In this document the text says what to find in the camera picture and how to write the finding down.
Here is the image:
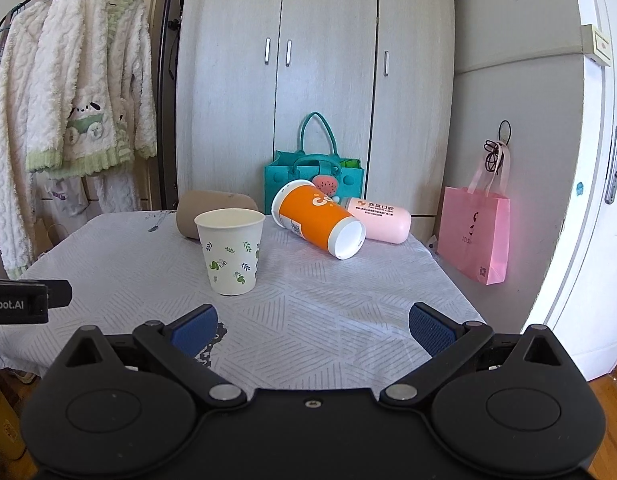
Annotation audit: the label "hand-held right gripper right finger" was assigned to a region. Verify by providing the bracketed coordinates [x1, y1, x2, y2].
[381, 302, 584, 413]

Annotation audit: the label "plain white fleece robe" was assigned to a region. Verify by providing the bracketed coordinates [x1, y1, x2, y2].
[0, 2, 56, 281]

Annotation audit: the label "grey wooden wardrobe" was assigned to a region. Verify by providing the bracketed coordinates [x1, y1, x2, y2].
[174, 0, 457, 218]

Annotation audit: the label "white door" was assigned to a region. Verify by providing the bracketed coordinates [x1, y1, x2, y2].
[526, 0, 617, 381]

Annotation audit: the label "pink gift bag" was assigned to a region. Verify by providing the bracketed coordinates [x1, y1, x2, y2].
[437, 142, 512, 286]

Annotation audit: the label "yellow bin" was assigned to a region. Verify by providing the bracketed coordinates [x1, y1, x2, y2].
[0, 380, 26, 461]

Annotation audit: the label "white fleece robe green trim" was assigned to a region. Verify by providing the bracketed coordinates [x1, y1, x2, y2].
[26, 0, 159, 178]

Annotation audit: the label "white wall switch box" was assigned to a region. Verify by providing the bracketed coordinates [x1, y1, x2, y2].
[581, 24, 613, 67]

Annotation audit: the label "black metal pole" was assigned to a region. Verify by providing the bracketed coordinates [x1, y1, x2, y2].
[156, 0, 183, 211]

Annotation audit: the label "pink tumbler bottle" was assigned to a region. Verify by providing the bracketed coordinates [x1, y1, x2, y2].
[345, 197, 412, 245]

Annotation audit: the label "brown paper cup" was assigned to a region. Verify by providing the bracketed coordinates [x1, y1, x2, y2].
[176, 190, 259, 241]

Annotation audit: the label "teal felt tote bag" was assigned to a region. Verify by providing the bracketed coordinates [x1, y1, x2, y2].
[264, 112, 364, 216]

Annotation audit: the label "white leaf print paper cup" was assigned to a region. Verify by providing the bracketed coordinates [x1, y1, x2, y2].
[194, 207, 266, 296]

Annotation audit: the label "silver door handle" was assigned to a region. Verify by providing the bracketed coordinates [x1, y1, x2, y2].
[605, 126, 617, 205]

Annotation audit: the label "orange paper cup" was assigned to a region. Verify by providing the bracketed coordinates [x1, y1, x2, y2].
[271, 179, 367, 261]

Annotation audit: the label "white fleece pants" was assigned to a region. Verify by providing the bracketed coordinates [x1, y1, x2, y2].
[43, 167, 142, 217]

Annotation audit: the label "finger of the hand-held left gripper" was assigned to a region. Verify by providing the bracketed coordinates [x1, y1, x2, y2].
[42, 280, 72, 309]

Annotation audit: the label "black cable loop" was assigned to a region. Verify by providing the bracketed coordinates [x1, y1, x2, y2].
[483, 120, 512, 173]

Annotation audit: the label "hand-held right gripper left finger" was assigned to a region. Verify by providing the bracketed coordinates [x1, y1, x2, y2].
[48, 304, 248, 413]

